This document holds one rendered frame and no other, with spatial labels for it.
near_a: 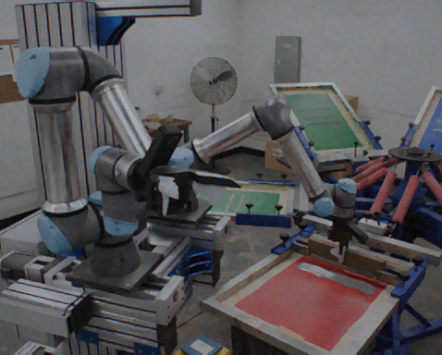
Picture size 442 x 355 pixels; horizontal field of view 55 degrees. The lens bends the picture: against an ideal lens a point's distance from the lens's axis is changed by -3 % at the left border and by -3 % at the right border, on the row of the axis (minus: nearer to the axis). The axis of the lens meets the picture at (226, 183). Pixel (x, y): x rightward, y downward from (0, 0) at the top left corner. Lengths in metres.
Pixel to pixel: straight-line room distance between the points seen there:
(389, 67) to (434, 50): 0.58
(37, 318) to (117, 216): 0.55
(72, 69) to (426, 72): 5.20
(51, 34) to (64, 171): 0.49
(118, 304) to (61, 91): 0.66
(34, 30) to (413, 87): 5.10
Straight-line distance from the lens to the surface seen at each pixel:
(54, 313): 1.39
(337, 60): 6.39
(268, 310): 1.69
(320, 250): 1.99
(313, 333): 1.60
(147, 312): 1.35
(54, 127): 1.14
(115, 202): 0.96
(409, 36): 6.02
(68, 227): 1.21
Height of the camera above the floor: 1.93
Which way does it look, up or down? 19 degrees down
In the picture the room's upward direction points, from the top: straight up
